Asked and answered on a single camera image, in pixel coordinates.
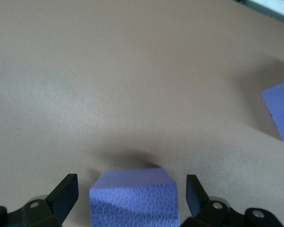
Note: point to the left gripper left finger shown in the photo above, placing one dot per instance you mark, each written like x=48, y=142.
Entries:
x=49, y=210

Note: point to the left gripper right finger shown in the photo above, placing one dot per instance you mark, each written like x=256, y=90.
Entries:
x=203, y=210

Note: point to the purple foam block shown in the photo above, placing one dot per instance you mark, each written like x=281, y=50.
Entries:
x=135, y=201
x=281, y=111

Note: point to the brown paper table cover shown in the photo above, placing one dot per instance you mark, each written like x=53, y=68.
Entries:
x=109, y=82

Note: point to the white table edge rail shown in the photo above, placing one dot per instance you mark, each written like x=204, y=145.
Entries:
x=274, y=6

